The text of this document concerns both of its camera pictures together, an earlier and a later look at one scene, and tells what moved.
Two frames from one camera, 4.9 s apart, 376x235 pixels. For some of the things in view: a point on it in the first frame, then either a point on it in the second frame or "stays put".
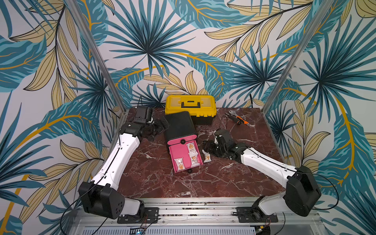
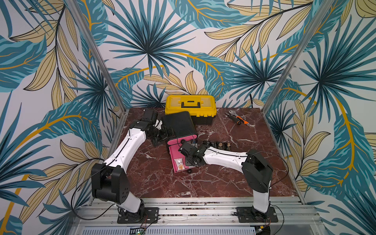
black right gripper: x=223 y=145 to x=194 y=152
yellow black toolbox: x=202 y=108 stays put
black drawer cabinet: x=179 y=127 stays put
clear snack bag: x=180 y=163 stays put
